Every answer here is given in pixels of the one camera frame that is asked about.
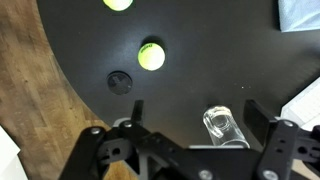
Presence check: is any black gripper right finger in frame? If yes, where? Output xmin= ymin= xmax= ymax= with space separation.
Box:
xmin=243 ymin=100 xmax=277 ymax=136

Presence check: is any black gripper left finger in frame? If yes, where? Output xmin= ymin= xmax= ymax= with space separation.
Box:
xmin=131 ymin=100 xmax=144 ymax=125

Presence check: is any yellow-green tennis ball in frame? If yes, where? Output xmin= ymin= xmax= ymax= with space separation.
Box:
xmin=103 ymin=0 xmax=133 ymax=11
xmin=138 ymin=43 xmax=166 ymax=71

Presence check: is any black tube lid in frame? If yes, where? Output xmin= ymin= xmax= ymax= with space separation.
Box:
xmin=107 ymin=71 xmax=133 ymax=95

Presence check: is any clear drinking glass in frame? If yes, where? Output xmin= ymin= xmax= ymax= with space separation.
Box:
xmin=203 ymin=105 xmax=250 ymax=148

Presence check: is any white plastic basket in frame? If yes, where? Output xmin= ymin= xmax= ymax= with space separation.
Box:
xmin=280 ymin=77 xmax=320 ymax=131

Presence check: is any round black table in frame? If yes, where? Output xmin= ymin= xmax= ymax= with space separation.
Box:
xmin=36 ymin=0 xmax=320 ymax=146

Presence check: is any blue cloth towel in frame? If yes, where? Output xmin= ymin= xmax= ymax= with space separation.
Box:
xmin=278 ymin=0 xmax=320 ymax=32

